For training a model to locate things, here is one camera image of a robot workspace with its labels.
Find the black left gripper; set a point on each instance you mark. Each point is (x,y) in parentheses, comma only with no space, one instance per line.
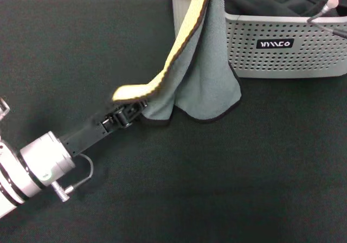
(84,140)

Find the yellow grey towel black trim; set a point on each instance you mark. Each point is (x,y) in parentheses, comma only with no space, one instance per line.
(203,72)

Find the grey perforated plastic storage box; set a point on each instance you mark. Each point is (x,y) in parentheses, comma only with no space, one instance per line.
(284,61)

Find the black tablecloth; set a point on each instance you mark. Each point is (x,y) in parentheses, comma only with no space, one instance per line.
(173,186)

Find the black cloth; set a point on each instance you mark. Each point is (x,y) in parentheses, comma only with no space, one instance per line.
(271,5)

